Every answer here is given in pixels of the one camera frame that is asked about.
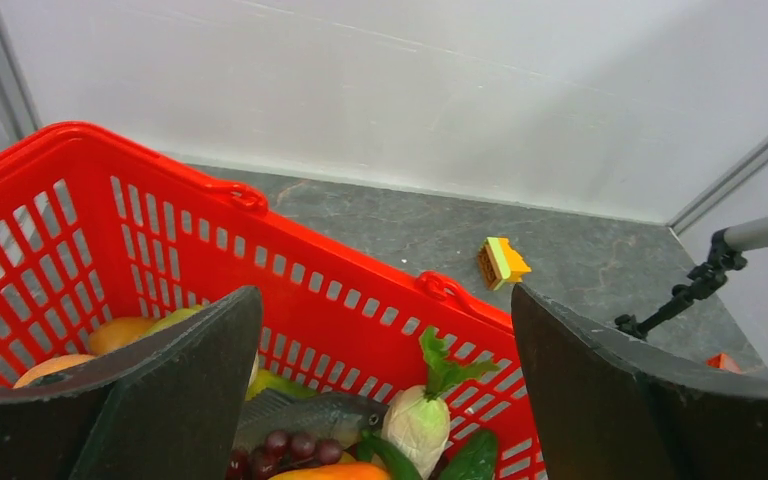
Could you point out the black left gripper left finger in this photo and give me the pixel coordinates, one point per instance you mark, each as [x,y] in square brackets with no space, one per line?
[163,407]

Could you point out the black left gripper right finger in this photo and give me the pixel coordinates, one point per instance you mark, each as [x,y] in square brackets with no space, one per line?
[610,406]

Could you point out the green toy pear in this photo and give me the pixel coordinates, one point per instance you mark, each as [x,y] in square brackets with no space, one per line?
[172,319]

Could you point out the orange toy fruit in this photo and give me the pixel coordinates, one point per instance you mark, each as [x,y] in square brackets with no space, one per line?
[118,333]

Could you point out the purple toy grapes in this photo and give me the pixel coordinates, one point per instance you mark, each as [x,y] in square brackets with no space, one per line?
[281,452]

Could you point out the orange toy slice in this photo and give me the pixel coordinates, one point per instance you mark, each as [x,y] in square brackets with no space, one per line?
[723,361]

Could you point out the peach toy fruit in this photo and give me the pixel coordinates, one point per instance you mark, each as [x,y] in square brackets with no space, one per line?
[51,366]

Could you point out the black mini tripod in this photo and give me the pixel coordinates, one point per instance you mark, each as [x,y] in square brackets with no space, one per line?
[705,279]

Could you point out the grey toy fish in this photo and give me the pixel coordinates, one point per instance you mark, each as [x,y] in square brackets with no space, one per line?
[338,415]

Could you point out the yellow green toy block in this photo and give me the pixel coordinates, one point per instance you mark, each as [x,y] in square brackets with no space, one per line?
[500,264]

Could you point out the orange yellow toy mango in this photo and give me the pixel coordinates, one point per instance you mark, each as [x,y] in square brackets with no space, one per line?
[338,471]

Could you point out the white radish with leaves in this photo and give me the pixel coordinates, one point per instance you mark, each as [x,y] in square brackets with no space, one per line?
[417,422]

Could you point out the red plastic shopping basket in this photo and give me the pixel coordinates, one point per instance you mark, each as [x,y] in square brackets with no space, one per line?
[95,227]

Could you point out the green toy cucumber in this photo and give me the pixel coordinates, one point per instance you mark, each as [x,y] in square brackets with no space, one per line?
[398,465]

